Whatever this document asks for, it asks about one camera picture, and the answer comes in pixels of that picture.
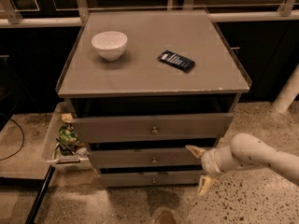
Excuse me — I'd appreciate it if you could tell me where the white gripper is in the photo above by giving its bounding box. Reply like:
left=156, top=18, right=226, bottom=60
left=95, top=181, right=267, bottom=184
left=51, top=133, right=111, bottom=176
left=186, top=145, right=224, bottom=196

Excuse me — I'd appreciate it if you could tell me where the grey drawer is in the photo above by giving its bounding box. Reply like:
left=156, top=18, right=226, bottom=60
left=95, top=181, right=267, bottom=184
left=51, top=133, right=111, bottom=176
left=99, top=170, right=202, bottom=188
left=89, top=148, right=201, bottom=168
left=72, top=113, right=233, bottom=143

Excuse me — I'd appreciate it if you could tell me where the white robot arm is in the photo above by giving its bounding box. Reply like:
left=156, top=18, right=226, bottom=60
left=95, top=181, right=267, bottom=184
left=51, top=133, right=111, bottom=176
left=186, top=133, right=299, bottom=196

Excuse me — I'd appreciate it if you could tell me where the grey bottom drawer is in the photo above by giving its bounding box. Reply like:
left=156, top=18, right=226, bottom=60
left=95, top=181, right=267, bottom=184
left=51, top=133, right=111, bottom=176
left=99, top=170, right=202, bottom=188

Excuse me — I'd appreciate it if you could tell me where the grey top drawer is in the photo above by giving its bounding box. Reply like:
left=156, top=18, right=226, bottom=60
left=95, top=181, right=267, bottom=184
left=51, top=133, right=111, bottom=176
left=72, top=113, right=233, bottom=143

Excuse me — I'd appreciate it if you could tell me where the grey drawer cabinet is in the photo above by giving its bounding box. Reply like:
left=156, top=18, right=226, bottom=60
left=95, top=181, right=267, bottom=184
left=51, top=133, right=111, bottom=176
left=56, top=10, right=251, bottom=175

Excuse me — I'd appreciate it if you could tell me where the dark blue snack packet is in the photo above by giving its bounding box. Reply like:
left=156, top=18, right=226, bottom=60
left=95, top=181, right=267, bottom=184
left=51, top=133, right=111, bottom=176
left=158, top=50, right=195, bottom=72

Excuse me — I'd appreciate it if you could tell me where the green snack bag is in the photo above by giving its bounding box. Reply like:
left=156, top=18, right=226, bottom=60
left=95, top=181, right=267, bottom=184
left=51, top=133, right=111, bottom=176
left=59, top=124, right=78, bottom=145

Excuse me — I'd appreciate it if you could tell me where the white ceramic bowl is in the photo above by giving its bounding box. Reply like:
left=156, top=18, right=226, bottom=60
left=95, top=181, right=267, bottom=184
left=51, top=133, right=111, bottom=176
left=92, top=31, right=128, bottom=61

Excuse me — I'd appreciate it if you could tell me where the black metal bar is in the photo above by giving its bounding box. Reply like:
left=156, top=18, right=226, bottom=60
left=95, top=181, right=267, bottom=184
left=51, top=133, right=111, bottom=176
left=25, top=165, right=55, bottom=224

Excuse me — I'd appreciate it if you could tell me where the white pipe post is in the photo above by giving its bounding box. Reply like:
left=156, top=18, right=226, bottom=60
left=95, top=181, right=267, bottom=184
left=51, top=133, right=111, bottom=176
left=272, top=64, right=299, bottom=114

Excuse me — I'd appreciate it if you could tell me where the black cable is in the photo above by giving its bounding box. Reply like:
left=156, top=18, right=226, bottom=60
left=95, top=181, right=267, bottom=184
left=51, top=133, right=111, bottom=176
left=0, top=117, right=26, bottom=162

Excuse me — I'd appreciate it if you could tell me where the metal railing frame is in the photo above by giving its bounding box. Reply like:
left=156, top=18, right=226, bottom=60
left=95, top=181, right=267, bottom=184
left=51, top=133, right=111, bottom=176
left=0, top=0, right=299, bottom=27

